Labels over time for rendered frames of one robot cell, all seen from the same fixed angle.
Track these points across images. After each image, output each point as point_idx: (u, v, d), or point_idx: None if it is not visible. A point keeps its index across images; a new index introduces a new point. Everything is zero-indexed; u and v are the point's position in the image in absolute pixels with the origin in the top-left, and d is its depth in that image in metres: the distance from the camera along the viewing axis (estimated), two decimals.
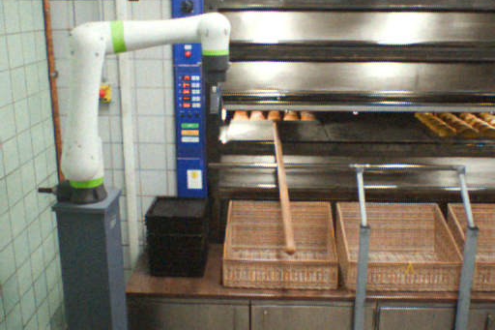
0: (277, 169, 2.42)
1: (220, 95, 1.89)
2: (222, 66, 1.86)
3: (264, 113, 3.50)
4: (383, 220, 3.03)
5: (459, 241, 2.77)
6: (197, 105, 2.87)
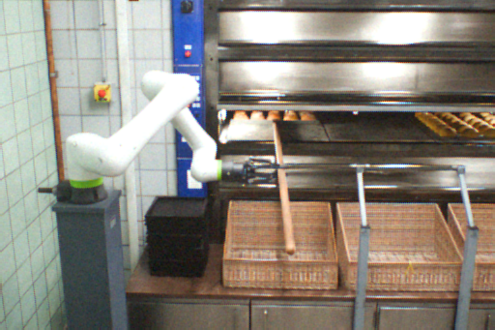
0: (277, 169, 2.42)
1: (254, 175, 2.41)
2: (230, 180, 2.41)
3: (264, 113, 3.50)
4: (383, 220, 3.03)
5: (459, 241, 2.77)
6: (197, 105, 2.87)
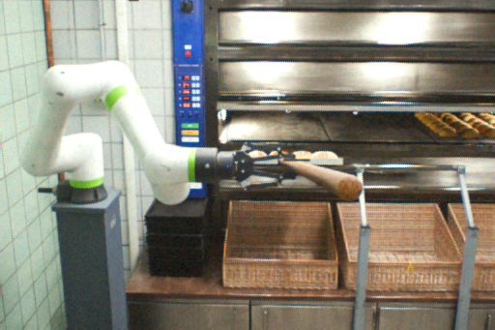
0: (292, 165, 1.42)
1: (252, 172, 1.40)
2: (210, 179, 1.39)
3: None
4: (383, 220, 3.03)
5: (459, 241, 2.77)
6: (197, 105, 2.87)
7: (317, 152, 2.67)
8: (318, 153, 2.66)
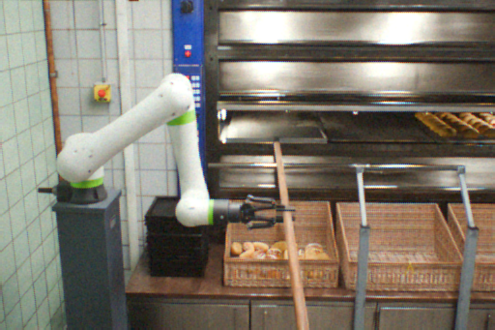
0: (282, 211, 1.98)
1: (253, 219, 1.97)
2: (223, 225, 1.96)
3: (265, 250, 2.93)
4: (383, 220, 3.03)
5: (459, 241, 2.76)
6: (197, 105, 2.87)
7: (310, 245, 2.94)
8: (311, 247, 2.93)
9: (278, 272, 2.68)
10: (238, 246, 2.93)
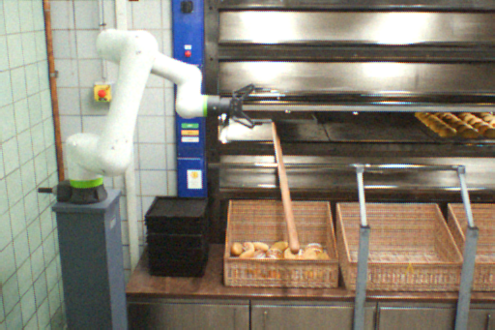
0: (278, 169, 2.42)
1: (240, 113, 2.32)
2: (216, 115, 2.32)
3: (265, 250, 2.93)
4: (383, 220, 3.03)
5: (459, 241, 2.76)
6: None
7: (310, 245, 2.94)
8: (311, 247, 2.93)
9: (278, 272, 2.68)
10: (238, 246, 2.93)
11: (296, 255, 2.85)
